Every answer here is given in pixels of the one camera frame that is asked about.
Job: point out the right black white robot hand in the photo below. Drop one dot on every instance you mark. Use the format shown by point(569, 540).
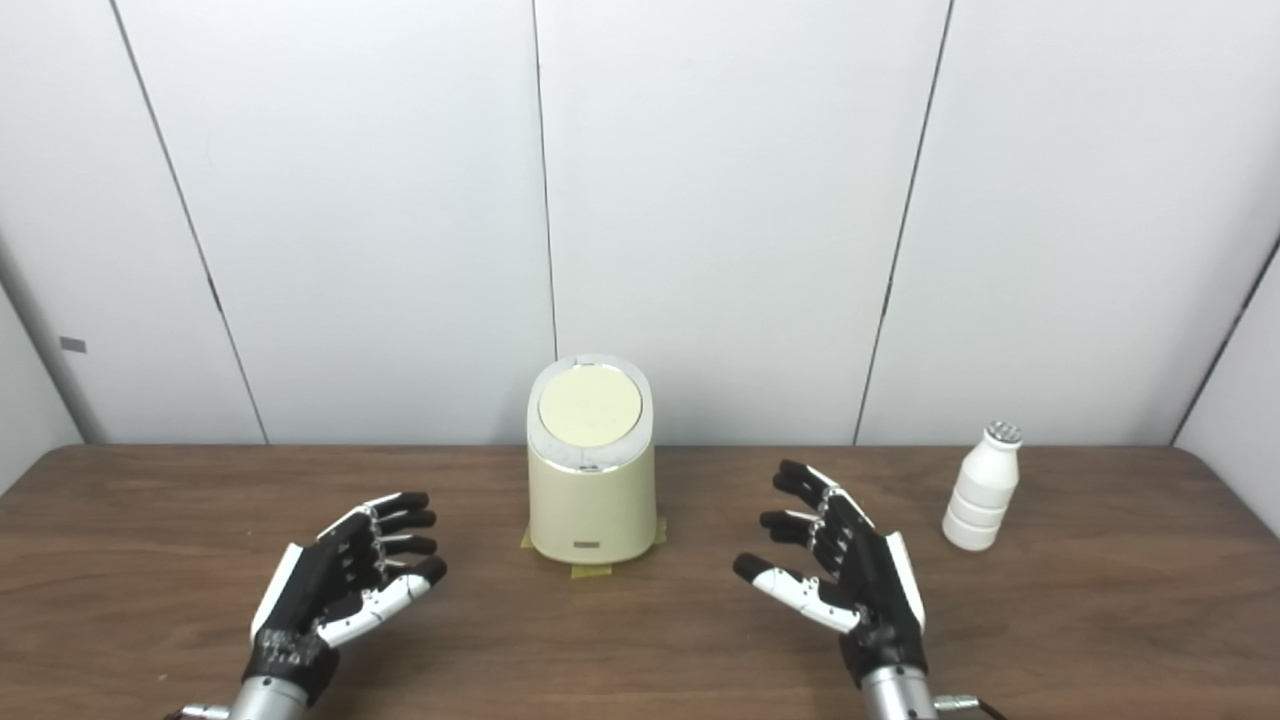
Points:
point(875, 590)

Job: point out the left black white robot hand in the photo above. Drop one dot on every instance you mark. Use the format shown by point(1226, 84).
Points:
point(320, 590)

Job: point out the small white plastic bottle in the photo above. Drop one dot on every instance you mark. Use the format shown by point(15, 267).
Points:
point(982, 495)

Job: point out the cream round bin lid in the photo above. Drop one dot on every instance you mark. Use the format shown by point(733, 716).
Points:
point(590, 407)

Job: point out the cream-colored bin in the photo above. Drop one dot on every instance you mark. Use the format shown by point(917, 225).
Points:
point(590, 505)

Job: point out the grey wall sticker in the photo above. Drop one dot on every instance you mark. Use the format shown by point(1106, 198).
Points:
point(72, 345)

